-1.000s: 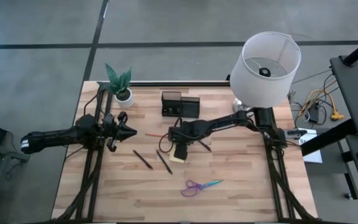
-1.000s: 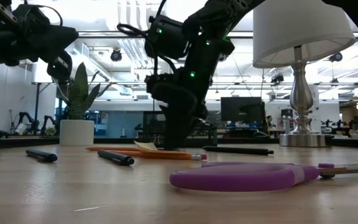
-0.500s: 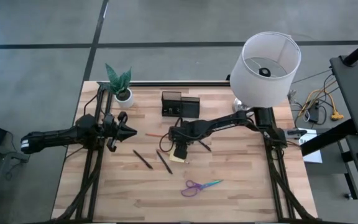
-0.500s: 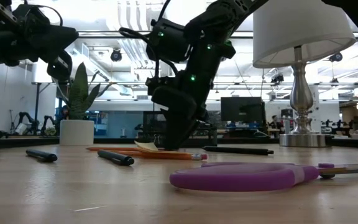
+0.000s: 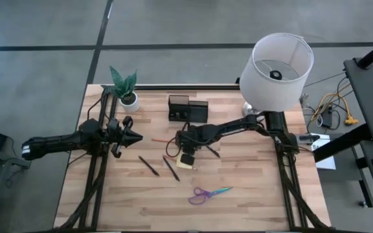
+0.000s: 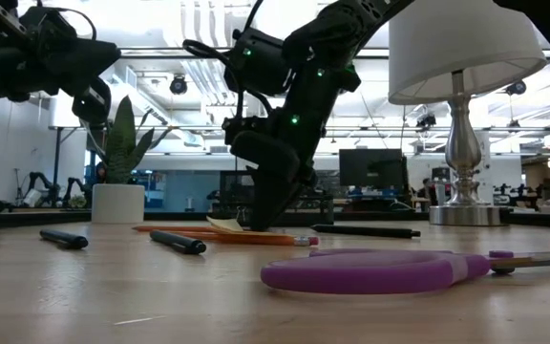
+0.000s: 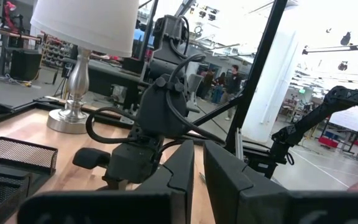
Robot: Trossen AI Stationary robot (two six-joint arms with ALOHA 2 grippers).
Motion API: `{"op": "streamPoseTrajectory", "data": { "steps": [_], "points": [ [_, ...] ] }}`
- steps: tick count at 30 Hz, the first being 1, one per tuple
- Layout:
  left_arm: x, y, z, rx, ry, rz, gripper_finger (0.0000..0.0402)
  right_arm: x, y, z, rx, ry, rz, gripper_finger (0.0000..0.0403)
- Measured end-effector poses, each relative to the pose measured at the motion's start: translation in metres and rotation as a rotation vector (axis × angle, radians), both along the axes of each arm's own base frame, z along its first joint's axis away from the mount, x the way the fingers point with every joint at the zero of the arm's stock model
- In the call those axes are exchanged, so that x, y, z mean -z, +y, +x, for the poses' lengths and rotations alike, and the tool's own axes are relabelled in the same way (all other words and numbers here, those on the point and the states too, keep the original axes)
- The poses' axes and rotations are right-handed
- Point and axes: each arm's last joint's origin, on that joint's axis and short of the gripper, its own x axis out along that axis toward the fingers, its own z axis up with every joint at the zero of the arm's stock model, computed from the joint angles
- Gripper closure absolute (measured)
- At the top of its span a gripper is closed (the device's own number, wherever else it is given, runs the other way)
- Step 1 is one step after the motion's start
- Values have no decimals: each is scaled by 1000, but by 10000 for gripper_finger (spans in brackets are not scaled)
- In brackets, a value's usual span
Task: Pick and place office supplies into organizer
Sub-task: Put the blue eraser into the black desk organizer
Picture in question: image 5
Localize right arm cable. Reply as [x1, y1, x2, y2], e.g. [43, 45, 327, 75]
[164, 122, 184, 159]

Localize grey side table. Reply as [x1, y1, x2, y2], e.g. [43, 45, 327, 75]
[343, 56, 373, 142]

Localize yellow sticky note pad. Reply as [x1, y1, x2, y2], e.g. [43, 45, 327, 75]
[175, 154, 198, 172]

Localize white paper sheet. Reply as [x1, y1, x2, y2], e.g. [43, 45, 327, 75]
[309, 132, 337, 171]

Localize purple handled scissors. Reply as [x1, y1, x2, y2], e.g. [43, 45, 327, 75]
[188, 186, 234, 206]

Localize white shade silver table lamp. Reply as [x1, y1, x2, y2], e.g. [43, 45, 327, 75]
[238, 32, 315, 118]

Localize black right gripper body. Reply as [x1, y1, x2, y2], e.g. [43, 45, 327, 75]
[175, 125, 205, 167]

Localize snake plant in white pot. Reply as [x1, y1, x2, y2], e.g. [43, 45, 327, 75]
[101, 65, 141, 114]

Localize black power adapter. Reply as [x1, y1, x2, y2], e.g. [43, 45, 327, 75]
[321, 109, 333, 129]

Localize black handheld device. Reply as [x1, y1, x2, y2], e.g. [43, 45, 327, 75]
[298, 133, 321, 144]

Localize black table back rail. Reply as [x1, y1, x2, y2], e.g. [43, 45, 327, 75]
[104, 83, 241, 91]

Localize black beam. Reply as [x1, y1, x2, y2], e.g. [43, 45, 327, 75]
[312, 123, 373, 163]

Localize yellow cable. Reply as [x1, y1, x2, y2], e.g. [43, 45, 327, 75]
[311, 91, 359, 127]

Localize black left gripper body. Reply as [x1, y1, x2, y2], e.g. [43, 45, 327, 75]
[107, 115, 134, 159]

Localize black mesh desk organizer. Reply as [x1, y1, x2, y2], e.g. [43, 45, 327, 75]
[168, 94, 210, 124]

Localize black pen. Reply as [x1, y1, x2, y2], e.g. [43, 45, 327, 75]
[137, 155, 161, 177]
[162, 155, 181, 183]
[205, 145, 221, 159]

